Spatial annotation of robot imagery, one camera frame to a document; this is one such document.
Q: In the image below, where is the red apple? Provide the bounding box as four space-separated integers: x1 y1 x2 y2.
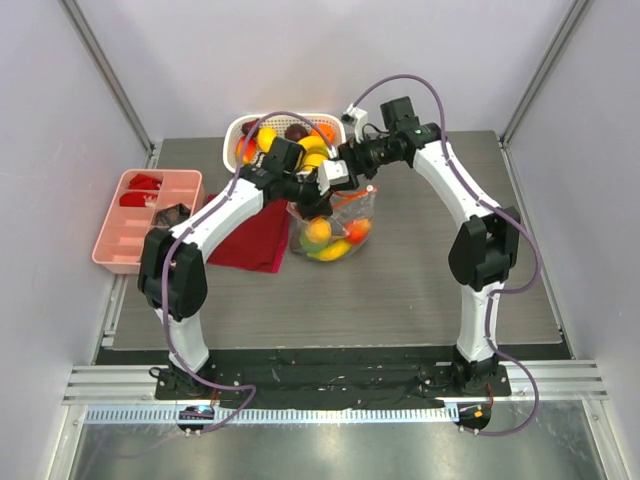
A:
344 218 372 245

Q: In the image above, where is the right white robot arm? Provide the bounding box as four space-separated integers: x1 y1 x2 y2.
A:
338 97 520 395

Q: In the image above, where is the pink compartment tray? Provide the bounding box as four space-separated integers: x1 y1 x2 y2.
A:
92 169 204 275

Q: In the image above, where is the white plastic fruit basket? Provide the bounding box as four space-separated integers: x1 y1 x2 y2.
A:
222 112 347 173

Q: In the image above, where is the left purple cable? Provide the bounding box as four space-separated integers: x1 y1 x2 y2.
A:
163 110 341 434

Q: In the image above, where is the orange fruit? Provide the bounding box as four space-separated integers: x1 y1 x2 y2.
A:
311 123 336 144

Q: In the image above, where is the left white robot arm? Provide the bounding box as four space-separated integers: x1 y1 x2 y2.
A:
138 138 348 399

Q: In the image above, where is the red folded cloth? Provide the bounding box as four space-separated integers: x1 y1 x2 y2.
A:
207 200 290 274

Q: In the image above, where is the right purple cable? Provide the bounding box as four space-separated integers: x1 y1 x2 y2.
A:
357 74 545 436

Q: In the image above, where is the purple cable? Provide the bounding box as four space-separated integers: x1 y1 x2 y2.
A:
163 110 341 434
357 74 545 436

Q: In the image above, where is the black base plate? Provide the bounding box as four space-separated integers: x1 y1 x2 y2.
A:
149 347 511 410

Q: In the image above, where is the green round fruit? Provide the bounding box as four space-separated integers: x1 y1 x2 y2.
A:
299 232 326 254

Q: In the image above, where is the red item in tray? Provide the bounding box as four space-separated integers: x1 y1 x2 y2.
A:
119 174 162 208

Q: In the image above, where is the white slotted cable duct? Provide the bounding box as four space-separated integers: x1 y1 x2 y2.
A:
84 403 459 426

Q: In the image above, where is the clear zip top bag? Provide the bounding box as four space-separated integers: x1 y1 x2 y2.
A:
287 185 378 262

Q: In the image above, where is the dark purple fruit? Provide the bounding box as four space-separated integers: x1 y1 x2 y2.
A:
284 123 309 142

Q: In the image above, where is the yellow lemon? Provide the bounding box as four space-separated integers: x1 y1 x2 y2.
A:
305 218 332 243

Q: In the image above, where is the yellow banana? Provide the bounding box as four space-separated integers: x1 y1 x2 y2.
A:
298 135 329 154
307 239 352 262

